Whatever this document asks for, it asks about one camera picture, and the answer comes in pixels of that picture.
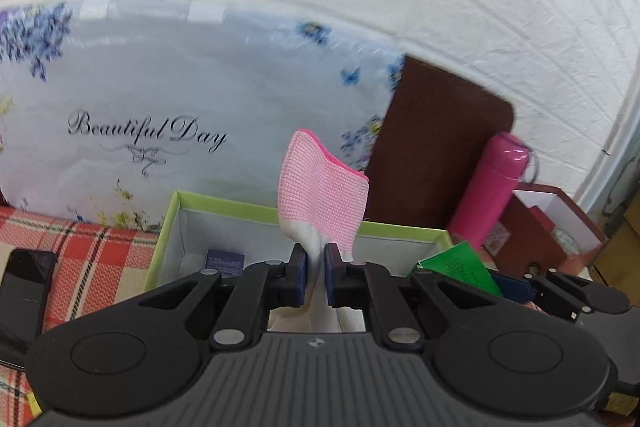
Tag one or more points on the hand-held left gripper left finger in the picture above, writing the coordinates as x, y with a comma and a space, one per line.
299, 274

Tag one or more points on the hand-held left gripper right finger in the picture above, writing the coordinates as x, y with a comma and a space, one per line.
331, 277

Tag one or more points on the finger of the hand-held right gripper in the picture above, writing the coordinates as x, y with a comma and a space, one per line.
590, 289
515, 289

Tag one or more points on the small green box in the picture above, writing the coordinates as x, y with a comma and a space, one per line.
457, 264

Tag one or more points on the pink and white cloth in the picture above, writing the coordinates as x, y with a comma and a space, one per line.
320, 192

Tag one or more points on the lime green cardboard box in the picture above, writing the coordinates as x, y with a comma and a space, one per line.
210, 227

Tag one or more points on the brown paper box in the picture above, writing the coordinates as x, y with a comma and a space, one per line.
525, 242

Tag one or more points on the small purple box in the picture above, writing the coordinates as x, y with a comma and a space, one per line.
225, 259

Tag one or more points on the pink thermos bottle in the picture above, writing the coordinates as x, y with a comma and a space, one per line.
487, 187

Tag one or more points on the brown headboard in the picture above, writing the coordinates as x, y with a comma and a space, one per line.
435, 142

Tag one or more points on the red plaid tablecloth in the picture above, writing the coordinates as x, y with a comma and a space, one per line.
100, 257

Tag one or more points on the floral printed plastic bag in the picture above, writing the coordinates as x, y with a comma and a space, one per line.
175, 72

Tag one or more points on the black smartphone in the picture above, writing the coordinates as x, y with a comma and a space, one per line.
25, 292

